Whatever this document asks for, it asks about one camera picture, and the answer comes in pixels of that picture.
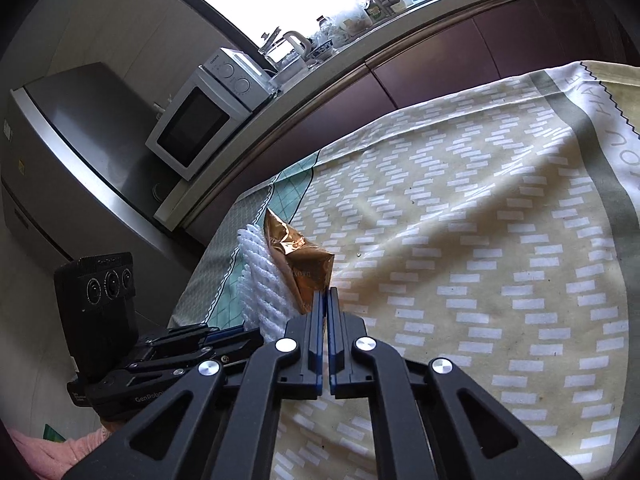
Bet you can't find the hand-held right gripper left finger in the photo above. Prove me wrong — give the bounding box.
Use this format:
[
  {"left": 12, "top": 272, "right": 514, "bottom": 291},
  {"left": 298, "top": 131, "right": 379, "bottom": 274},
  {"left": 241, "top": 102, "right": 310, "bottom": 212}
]
[{"left": 62, "top": 294, "right": 327, "bottom": 480}]

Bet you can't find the white foam fruit net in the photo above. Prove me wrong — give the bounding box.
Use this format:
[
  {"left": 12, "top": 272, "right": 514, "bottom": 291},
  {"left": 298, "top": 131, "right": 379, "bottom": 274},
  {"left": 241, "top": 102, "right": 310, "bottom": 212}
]
[{"left": 235, "top": 225, "right": 303, "bottom": 346}]

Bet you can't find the silver refrigerator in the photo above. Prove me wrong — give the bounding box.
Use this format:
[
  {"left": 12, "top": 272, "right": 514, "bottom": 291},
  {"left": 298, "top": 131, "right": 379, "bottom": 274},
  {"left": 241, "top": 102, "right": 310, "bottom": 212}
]
[{"left": 0, "top": 62, "right": 206, "bottom": 281}]

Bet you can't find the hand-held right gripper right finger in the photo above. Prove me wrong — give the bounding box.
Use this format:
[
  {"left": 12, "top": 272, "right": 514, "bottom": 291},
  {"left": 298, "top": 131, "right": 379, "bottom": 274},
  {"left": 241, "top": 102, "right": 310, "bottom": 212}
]
[{"left": 326, "top": 287, "right": 583, "bottom": 480}]

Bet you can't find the white microwave oven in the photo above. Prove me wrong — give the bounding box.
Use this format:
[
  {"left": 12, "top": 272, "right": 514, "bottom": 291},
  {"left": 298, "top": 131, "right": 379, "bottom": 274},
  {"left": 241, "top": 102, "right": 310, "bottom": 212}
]
[{"left": 145, "top": 47, "right": 278, "bottom": 182}]

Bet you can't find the shiny brown foil wrapper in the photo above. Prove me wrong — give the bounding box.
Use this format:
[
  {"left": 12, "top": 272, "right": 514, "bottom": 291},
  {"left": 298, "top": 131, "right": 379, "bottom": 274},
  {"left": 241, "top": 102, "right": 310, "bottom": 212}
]
[{"left": 263, "top": 207, "right": 335, "bottom": 315}]

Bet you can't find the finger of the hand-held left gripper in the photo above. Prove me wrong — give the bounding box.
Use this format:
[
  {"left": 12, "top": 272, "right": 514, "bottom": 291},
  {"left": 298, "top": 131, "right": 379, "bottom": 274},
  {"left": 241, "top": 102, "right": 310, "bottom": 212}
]
[
  {"left": 142, "top": 324, "right": 247, "bottom": 348},
  {"left": 126, "top": 334, "right": 264, "bottom": 377}
]

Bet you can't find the person's left forearm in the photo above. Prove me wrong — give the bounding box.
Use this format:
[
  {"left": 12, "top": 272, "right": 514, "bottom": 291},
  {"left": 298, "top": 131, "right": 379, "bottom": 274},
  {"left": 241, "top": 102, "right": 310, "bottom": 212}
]
[{"left": 5, "top": 422, "right": 123, "bottom": 480}]

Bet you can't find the brown kitchen counter cabinet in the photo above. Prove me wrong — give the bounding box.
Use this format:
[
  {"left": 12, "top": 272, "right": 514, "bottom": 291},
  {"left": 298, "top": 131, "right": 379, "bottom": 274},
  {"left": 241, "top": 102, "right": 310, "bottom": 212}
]
[{"left": 152, "top": 0, "right": 631, "bottom": 246}]

